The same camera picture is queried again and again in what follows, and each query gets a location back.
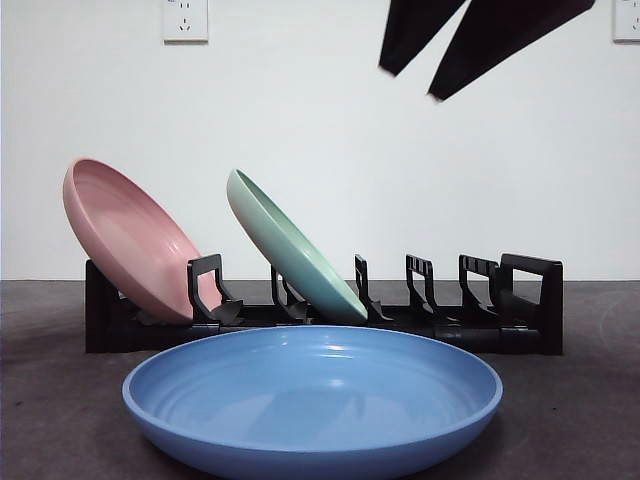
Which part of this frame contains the green plate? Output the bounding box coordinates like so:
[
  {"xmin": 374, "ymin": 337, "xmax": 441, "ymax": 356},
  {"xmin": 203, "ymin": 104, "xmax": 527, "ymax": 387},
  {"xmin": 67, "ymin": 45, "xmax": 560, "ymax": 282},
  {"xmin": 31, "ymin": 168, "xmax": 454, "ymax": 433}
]
[{"xmin": 226, "ymin": 168, "xmax": 369, "ymax": 324}]

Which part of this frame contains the pink plate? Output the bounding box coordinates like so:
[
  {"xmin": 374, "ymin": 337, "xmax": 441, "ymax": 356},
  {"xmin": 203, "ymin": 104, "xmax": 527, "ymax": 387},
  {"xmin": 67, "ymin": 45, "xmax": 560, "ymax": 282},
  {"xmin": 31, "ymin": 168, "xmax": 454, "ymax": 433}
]
[{"xmin": 62, "ymin": 158, "xmax": 224, "ymax": 324}]

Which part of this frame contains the blue plate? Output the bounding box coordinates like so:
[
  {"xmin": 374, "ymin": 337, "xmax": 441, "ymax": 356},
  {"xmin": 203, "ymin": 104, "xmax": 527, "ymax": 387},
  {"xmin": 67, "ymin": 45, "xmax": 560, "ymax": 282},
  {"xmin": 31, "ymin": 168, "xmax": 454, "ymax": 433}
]
[{"xmin": 122, "ymin": 324, "xmax": 504, "ymax": 480}]

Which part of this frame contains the black plate rack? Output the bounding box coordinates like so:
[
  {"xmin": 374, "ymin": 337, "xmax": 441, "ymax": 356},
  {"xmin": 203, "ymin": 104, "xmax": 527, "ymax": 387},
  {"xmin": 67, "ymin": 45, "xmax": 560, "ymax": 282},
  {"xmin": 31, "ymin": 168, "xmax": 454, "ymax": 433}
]
[{"xmin": 84, "ymin": 252, "xmax": 566, "ymax": 357}]

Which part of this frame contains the white wall socket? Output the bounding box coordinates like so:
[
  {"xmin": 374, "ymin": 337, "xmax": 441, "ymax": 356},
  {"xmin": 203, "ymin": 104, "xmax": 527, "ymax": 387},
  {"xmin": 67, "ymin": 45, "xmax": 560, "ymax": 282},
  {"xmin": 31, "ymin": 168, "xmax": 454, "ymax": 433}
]
[
  {"xmin": 162, "ymin": 0, "xmax": 210, "ymax": 44},
  {"xmin": 612, "ymin": 0, "xmax": 640, "ymax": 44}
]

